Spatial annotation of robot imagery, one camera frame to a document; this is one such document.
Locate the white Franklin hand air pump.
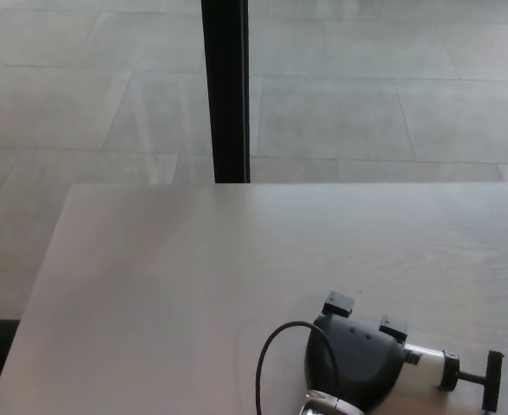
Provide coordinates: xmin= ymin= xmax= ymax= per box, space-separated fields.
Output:
xmin=403 ymin=343 xmax=505 ymax=411

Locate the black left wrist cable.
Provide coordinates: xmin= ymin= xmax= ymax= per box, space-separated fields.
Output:
xmin=256 ymin=320 xmax=340 ymax=415

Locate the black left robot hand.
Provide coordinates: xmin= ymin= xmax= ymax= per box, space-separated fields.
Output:
xmin=304 ymin=290 xmax=422 ymax=412

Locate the black vertical metal post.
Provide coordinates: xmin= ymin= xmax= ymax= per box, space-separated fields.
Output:
xmin=200 ymin=0 xmax=251 ymax=184

